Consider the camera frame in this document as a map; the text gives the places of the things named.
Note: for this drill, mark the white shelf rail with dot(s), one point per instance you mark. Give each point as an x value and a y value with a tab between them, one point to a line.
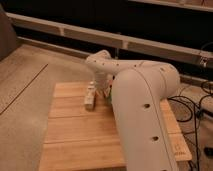
138	45

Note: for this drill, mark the wooden board table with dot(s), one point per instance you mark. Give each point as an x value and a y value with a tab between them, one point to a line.
77	139

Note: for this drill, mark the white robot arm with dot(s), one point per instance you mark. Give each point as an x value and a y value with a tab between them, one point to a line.
137	90

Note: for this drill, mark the white wooden block toy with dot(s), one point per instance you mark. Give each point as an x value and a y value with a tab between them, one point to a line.
89	100

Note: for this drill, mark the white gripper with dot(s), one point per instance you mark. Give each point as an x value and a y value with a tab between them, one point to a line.
103	85

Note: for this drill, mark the green ceramic bowl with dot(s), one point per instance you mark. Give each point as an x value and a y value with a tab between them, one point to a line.
109	97

